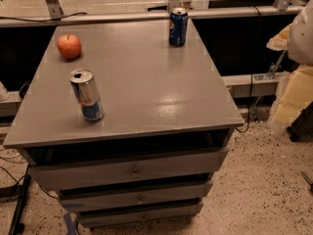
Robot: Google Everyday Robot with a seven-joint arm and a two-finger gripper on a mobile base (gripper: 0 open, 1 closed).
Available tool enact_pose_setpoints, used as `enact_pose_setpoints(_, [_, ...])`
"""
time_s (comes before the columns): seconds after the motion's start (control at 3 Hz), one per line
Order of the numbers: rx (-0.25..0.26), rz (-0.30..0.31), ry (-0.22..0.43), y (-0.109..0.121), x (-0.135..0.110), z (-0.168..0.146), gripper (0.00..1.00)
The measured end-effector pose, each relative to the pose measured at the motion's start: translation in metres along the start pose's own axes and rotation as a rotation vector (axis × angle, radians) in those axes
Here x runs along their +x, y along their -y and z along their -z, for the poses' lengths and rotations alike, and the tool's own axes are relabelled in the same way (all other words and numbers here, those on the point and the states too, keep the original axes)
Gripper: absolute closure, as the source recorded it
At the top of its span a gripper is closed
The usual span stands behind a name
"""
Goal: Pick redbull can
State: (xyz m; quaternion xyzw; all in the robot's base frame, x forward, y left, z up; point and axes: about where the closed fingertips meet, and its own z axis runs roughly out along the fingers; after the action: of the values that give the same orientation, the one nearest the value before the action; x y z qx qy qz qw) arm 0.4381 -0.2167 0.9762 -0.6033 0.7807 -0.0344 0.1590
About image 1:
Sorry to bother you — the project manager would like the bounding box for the silver blue Red Bull can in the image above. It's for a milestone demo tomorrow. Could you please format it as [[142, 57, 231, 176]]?
[[69, 68, 105, 121]]

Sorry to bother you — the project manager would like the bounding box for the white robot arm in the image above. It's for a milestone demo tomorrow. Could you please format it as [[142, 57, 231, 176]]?
[[266, 1, 313, 131]]

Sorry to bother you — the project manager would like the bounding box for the blue Pepsi can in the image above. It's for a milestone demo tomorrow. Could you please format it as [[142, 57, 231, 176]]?
[[169, 8, 188, 47]]

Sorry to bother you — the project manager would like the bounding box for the grey drawer cabinet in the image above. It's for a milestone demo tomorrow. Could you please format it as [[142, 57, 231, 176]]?
[[2, 19, 246, 229]]

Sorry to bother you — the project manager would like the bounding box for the top grey drawer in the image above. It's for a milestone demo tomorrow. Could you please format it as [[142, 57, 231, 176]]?
[[28, 147, 228, 191]]

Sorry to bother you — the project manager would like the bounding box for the grey drawer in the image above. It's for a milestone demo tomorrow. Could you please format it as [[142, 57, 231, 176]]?
[[77, 199, 203, 227], [60, 180, 212, 212], [28, 147, 228, 191]]

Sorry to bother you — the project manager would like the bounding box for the middle grey drawer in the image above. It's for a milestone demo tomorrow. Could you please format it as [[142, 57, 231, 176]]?
[[60, 180, 212, 212]]

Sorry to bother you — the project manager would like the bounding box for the bottom grey drawer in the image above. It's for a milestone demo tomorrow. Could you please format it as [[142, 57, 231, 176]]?
[[77, 199, 203, 227]]

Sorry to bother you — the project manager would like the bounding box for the red apple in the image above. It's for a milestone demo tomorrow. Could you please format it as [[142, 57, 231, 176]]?
[[57, 34, 81, 59]]

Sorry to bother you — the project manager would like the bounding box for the black cable on rail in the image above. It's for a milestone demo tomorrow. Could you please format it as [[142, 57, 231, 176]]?
[[0, 11, 88, 23]]

